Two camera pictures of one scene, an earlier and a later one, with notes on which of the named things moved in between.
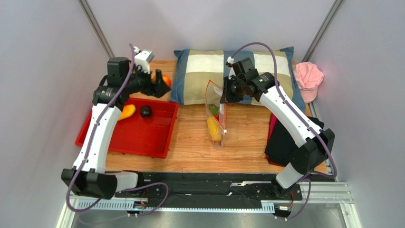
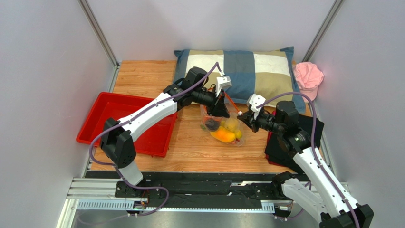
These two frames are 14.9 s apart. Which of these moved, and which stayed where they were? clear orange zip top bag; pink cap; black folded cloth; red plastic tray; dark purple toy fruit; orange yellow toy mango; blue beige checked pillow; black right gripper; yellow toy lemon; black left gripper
Moved: dark purple toy fruit; black left gripper; black right gripper; yellow toy lemon; orange yellow toy mango; clear orange zip top bag
Stayed: black folded cloth; pink cap; red plastic tray; blue beige checked pillow
